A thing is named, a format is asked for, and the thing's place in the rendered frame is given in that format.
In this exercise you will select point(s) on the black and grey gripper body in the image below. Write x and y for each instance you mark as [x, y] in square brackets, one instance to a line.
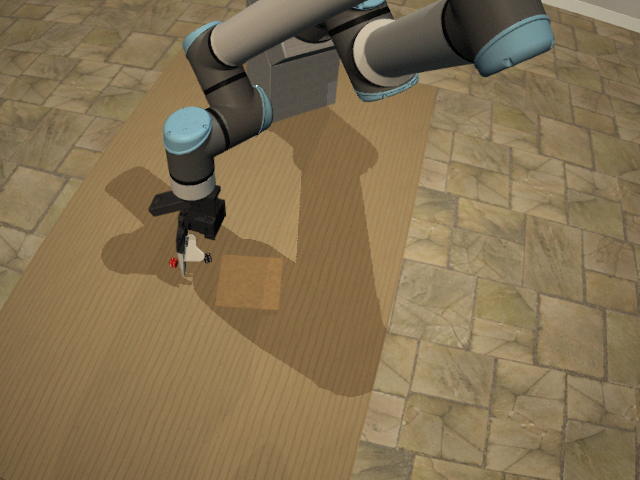
[210, 218]

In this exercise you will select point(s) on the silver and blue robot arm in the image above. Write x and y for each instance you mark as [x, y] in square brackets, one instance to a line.
[498, 34]

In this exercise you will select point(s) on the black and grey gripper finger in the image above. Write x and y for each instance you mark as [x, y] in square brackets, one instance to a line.
[186, 247]

